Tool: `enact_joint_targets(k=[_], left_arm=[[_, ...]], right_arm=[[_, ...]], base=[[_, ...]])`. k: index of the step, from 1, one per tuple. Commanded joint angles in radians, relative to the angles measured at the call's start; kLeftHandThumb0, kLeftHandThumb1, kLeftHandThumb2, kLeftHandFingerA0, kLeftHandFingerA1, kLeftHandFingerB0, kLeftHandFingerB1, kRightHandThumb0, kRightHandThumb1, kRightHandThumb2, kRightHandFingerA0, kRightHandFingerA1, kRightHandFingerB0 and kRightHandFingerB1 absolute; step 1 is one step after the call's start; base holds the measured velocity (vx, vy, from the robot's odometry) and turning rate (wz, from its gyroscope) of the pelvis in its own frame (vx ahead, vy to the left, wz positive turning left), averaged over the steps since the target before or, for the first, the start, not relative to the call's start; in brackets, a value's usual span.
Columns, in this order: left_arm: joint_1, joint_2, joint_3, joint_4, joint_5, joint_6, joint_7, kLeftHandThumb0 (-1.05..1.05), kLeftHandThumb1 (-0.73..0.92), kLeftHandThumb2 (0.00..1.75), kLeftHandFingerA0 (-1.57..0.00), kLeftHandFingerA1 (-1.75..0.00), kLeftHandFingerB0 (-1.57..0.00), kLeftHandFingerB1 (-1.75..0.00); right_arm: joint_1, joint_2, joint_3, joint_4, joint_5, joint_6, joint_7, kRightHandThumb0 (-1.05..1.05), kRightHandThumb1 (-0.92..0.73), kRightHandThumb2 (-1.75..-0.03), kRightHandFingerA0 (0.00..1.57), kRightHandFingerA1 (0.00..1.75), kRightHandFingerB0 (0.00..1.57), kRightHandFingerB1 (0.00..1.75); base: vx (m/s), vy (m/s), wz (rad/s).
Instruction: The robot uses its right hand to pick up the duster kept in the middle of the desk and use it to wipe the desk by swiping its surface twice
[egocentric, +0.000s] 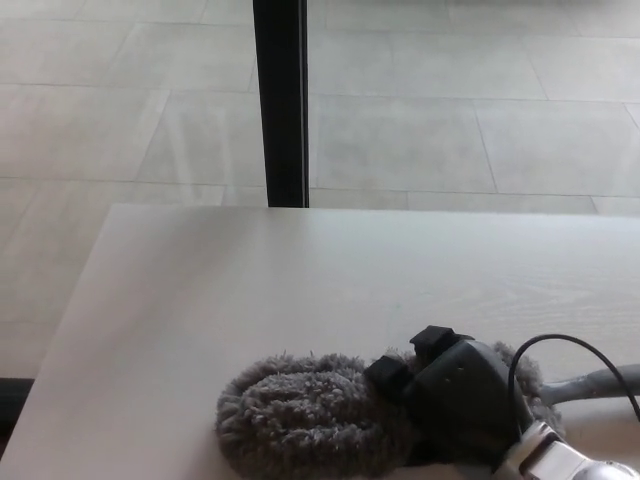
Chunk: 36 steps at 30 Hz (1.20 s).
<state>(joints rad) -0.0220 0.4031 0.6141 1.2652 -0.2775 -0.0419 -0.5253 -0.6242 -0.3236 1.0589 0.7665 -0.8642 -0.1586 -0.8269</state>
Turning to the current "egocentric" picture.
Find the black vertical frame post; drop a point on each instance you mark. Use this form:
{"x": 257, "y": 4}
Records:
{"x": 282, "y": 100}

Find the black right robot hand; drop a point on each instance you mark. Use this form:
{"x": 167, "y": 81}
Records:
{"x": 460, "y": 395}

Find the grey fluffy microfibre duster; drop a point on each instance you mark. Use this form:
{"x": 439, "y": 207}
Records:
{"x": 300, "y": 415}

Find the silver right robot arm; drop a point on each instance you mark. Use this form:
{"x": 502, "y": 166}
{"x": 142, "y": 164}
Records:
{"x": 550, "y": 457}

